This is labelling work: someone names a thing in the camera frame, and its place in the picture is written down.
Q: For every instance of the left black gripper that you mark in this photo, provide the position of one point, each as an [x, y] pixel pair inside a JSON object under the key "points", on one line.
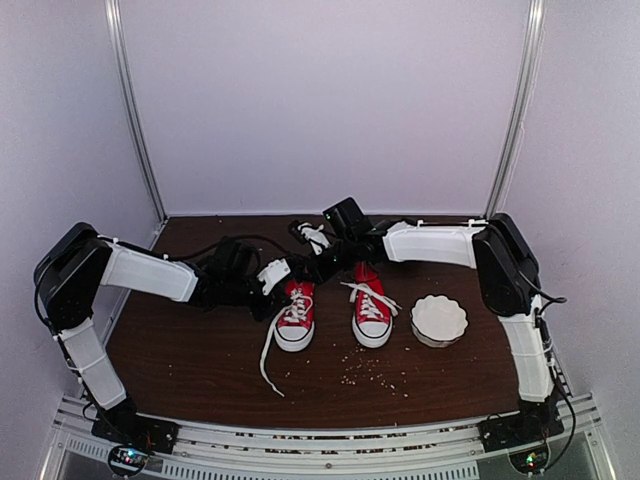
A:
{"points": [[270, 305]]}

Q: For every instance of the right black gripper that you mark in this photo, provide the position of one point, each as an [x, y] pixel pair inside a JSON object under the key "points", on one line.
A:
{"points": [[317, 273]]}

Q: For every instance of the red canvas sneaker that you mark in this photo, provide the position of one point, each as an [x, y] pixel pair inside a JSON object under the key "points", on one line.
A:
{"points": [[373, 311], [293, 328]]}

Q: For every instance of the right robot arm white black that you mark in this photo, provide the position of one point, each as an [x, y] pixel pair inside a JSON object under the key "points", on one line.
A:
{"points": [[508, 276]]}

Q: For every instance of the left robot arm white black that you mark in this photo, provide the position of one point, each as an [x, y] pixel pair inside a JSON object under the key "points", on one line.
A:
{"points": [[68, 277]]}

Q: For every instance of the white scalloped ceramic bowl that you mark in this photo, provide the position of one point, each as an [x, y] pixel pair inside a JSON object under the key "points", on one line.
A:
{"points": [[438, 321]]}

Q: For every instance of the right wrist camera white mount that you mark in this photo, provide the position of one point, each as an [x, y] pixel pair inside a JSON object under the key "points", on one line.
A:
{"points": [[308, 233]]}

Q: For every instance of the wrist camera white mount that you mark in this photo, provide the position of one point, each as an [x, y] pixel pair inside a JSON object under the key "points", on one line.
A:
{"points": [[272, 274], [308, 233]]}

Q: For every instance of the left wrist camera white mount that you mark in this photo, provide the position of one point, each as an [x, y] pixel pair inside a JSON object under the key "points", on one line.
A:
{"points": [[272, 274]]}

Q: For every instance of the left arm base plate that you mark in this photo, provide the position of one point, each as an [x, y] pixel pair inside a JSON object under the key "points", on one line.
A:
{"points": [[144, 433]]}

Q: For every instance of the right aluminium corner post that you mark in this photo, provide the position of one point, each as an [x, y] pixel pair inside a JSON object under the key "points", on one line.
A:
{"points": [[523, 93]]}

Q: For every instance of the aluminium corner post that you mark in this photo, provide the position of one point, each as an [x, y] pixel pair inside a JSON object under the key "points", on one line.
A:
{"points": [[523, 93], [118, 42]]}

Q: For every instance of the aluminium front rail frame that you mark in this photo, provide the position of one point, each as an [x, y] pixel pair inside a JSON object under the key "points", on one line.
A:
{"points": [[444, 450]]}

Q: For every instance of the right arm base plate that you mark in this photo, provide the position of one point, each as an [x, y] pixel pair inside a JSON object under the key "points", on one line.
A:
{"points": [[508, 432]]}

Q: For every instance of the left aluminium corner post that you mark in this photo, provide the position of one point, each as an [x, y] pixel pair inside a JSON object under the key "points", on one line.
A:
{"points": [[118, 42]]}

